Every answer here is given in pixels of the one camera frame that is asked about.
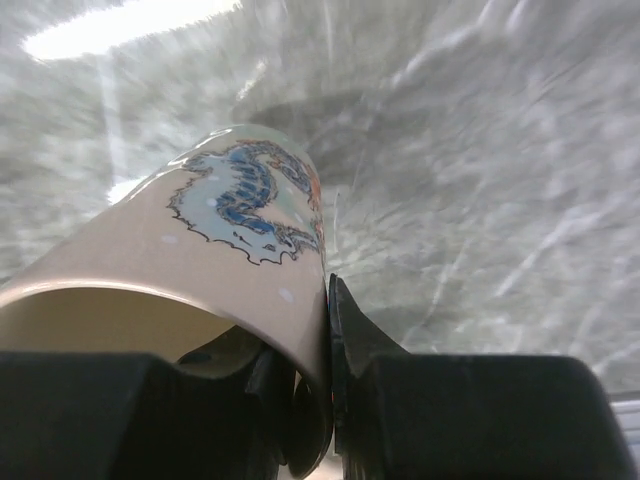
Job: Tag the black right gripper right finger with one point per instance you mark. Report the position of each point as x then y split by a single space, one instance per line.
399 415

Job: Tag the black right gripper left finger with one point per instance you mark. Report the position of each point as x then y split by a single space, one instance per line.
136 416

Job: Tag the beige dragon pattern mug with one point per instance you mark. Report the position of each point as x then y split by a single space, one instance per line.
228 234

